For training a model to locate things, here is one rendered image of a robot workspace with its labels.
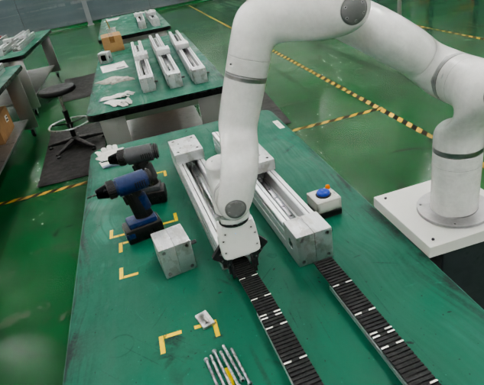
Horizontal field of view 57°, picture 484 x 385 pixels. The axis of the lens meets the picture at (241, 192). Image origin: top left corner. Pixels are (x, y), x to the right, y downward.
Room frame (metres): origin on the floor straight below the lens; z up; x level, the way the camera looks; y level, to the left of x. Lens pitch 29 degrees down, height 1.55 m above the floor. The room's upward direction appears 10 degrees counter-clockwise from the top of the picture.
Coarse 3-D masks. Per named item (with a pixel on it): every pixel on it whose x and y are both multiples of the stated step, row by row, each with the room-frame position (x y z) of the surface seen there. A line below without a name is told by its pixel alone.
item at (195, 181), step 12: (180, 168) 1.48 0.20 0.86; (192, 168) 1.53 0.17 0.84; (204, 168) 1.45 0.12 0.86; (192, 180) 1.37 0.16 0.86; (204, 180) 1.43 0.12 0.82; (192, 192) 1.28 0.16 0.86; (204, 192) 1.32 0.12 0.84; (204, 204) 1.19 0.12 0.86; (204, 216) 1.12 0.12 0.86; (204, 228) 1.16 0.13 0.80; (216, 240) 0.99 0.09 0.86
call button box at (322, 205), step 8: (312, 192) 1.18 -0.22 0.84; (312, 200) 1.15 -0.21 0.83; (320, 200) 1.13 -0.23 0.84; (328, 200) 1.12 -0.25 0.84; (336, 200) 1.13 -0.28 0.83; (312, 208) 1.16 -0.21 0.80; (320, 208) 1.11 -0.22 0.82; (328, 208) 1.12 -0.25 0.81; (336, 208) 1.13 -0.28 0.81; (328, 216) 1.12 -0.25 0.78
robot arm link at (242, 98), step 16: (224, 80) 0.93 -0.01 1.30; (240, 80) 0.89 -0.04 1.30; (256, 80) 0.90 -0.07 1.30; (224, 96) 0.92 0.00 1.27; (240, 96) 0.89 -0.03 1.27; (256, 96) 0.90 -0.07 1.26; (224, 112) 0.91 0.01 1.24; (240, 112) 0.89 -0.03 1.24; (256, 112) 0.90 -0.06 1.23; (224, 128) 0.90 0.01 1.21; (240, 128) 0.89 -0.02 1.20; (256, 128) 0.91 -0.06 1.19; (224, 144) 0.87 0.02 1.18; (240, 144) 0.86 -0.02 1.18; (256, 144) 0.88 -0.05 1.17; (224, 160) 0.84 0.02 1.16; (240, 160) 0.84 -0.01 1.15; (256, 160) 0.85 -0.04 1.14; (224, 176) 0.83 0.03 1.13; (240, 176) 0.82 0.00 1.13; (256, 176) 0.84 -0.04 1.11; (224, 192) 0.82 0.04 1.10; (240, 192) 0.82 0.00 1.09; (224, 208) 0.82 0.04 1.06; (240, 208) 0.82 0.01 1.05
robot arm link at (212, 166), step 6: (216, 156) 0.95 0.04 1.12; (210, 162) 0.92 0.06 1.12; (216, 162) 0.91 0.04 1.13; (210, 168) 0.90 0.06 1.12; (216, 168) 0.89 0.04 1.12; (210, 174) 0.90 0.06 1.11; (216, 174) 0.89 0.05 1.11; (210, 180) 0.90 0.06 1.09; (216, 180) 0.89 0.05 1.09; (210, 186) 0.91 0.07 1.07; (216, 186) 0.88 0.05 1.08; (210, 192) 0.92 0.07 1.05; (216, 210) 0.90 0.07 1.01
